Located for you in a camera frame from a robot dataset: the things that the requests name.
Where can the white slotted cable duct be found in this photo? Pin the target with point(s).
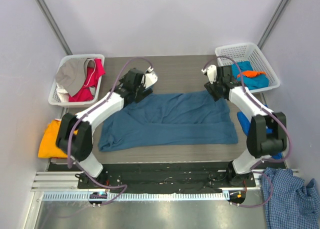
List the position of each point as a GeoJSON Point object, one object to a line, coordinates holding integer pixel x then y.
{"type": "Point", "coordinates": [54, 196]}

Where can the corner metal post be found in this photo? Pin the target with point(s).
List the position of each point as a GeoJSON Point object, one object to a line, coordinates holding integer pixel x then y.
{"type": "Point", "coordinates": [54, 26]}
{"type": "Point", "coordinates": [275, 18]}

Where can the dark teal blue t-shirt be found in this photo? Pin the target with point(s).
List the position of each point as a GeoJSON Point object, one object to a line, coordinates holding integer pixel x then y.
{"type": "Point", "coordinates": [169, 119]}

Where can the bright blue folded shirt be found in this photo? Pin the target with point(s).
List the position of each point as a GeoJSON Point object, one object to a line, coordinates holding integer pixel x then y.
{"type": "Point", "coordinates": [245, 125]}

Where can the pink shirt in basket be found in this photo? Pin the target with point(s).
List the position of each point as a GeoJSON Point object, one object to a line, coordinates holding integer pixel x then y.
{"type": "Point", "coordinates": [93, 69]}

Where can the right corner metal post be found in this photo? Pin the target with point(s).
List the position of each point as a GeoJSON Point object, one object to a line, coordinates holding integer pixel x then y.
{"type": "Point", "coordinates": [275, 18]}

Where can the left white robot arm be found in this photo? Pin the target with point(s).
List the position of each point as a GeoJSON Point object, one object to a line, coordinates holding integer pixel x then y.
{"type": "Point", "coordinates": [75, 135]}

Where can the left corner metal post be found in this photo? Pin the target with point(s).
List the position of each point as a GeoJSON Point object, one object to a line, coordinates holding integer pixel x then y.
{"type": "Point", "coordinates": [54, 26]}

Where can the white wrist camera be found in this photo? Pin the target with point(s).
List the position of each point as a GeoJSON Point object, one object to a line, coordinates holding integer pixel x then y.
{"type": "Point", "coordinates": [149, 78]}
{"type": "Point", "coordinates": [211, 73]}

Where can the white shirt in basket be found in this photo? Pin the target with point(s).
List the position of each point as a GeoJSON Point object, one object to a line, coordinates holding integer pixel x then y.
{"type": "Point", "coordinates": [62, 94]}

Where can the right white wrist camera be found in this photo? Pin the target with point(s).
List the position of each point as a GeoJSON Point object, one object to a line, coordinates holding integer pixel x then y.
{"type": "Point", "coordinates": [211, 73]}

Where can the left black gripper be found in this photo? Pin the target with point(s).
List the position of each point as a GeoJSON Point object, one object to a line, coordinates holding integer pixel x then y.
{"type": "Point", "coordinates": [143, 93]}

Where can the orange shirt in basket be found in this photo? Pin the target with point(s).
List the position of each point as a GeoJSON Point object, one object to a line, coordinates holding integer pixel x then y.
{"type": "Point", "coordinates": [250, 74]}

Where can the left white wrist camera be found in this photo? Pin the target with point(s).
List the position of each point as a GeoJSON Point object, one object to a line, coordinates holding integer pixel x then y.
{"type": "Point", "coordinates": [149, 78]}

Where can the aluminium rail frame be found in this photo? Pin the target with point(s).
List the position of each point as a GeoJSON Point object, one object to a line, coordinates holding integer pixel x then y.
{"type": "Point", "coordinates": [76, 180]}

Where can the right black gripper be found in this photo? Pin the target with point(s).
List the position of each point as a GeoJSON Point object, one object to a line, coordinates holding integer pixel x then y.
{"type": "Point", "coordinates": [215, 90]}

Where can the turquoise shirt in basket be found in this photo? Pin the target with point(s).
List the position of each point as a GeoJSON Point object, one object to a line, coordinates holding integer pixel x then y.
{"type": "Point", "coordinates": [253, 83]}

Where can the yellow orange folded shirt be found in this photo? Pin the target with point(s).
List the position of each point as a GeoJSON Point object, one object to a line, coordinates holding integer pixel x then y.
{"type": "Point", "coordinates": [48, 148]}

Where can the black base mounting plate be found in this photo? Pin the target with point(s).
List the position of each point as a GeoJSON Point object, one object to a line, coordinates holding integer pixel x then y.
{"type": "Point", "coordinates": [171, 178]}

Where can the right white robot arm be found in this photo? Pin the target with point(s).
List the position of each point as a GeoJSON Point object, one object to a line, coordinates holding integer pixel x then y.
{"type": "Point", "coordinates": [266, 134]}

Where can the blue checkered cloth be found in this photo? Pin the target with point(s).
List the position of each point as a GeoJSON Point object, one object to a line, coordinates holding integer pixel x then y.
{"type": "Point", "coordinates": [293, 204]}

